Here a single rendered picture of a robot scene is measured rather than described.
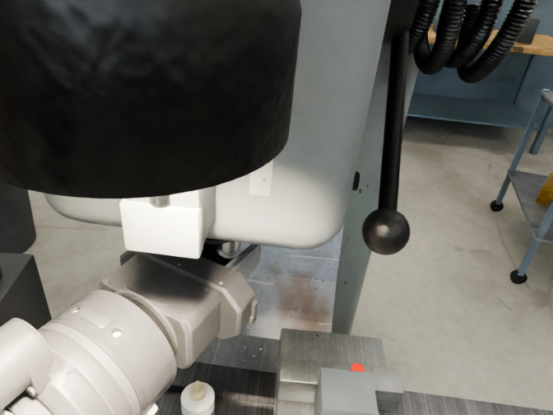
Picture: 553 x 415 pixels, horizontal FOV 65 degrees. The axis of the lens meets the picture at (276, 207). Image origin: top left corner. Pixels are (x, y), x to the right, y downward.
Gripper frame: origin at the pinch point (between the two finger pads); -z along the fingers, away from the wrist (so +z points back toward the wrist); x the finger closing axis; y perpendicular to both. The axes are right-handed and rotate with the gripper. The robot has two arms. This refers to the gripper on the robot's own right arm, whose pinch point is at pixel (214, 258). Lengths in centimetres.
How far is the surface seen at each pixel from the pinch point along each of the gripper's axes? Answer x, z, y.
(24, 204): 166, -83, 97
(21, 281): 25.7, 3.1, 12.9
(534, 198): -62, -237, 89
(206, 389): 1.6, -1.1, 21.8
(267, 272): 7.8, -29.6, 27.0
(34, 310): 26.0, 2.4, 18.7
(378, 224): -13.8, 3.1, -11.0
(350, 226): -2.9, -41.2, 19.2
